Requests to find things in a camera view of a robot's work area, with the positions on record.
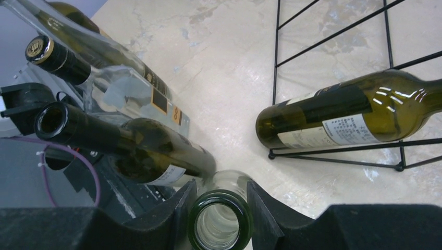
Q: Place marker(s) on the green wine bottle white label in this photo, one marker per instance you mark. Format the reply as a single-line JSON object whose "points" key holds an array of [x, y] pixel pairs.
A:
{"points": [[78, 17]]}

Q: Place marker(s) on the clear empty glass bottle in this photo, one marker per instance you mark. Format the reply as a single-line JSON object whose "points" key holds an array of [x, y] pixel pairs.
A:
{"points": [[97, 50]]}

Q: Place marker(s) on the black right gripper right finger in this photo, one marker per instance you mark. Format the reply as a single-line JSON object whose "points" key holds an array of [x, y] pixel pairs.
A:
{"points": [[343, 226]]}

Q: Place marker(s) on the olive green wine bottle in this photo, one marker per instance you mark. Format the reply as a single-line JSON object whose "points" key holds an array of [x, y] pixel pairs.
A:
{"points": [[380, 107]]}

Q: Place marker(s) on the clear champagne bottle black label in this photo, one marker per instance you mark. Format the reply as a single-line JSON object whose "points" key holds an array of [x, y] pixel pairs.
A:
{"points": [[221, 218]]}

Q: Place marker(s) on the square clear bottle black cap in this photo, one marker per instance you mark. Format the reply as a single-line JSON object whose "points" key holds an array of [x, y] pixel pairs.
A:
{"points": [[113, 94]]}

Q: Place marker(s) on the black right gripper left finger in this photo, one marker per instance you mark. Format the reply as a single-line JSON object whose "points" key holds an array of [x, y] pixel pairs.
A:
{"points": [[163, 227]]}

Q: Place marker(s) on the dark green wine bottle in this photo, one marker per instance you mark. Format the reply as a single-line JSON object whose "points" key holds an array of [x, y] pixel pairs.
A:
{"points": [[142, 150]]}

